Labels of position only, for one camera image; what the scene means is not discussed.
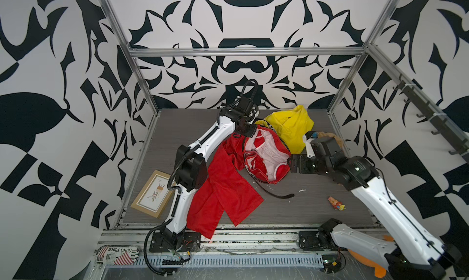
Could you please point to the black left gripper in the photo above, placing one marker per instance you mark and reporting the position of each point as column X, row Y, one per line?
column 251, row 128

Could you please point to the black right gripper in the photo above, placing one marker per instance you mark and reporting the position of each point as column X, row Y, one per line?
column 301, row 158

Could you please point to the black belt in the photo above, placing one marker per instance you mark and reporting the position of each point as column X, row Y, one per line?
column 267, row 188

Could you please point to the red trousers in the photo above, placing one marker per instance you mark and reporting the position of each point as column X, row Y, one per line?
column 226, row 191

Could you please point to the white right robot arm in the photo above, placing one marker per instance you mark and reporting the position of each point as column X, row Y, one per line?
column 414, row 253

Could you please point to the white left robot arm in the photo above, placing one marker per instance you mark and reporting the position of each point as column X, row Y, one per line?
column 191, row 171

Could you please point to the yellow trousers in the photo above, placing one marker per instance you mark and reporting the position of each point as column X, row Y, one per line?
column 290, row 125

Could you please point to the brown teddy bear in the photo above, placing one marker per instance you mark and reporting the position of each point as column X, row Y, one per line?
column 333, row 135

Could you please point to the small colourful toy figure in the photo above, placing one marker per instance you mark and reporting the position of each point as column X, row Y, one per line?
column 337, row 205

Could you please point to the framed picture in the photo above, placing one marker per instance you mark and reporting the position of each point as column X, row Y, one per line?
column 154, row 196

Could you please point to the orange plush fish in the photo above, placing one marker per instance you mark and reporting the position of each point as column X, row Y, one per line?
column 371, row 251

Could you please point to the black coat hook rack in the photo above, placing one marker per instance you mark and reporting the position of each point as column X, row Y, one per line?
column 429, row 111

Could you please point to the striped printed bag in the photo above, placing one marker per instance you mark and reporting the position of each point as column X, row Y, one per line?
column 117, row 255

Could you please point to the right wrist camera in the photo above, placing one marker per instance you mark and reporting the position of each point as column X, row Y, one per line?
column 308, row 139

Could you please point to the white cable duct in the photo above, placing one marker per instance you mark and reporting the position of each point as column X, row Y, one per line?
column 247, row 260

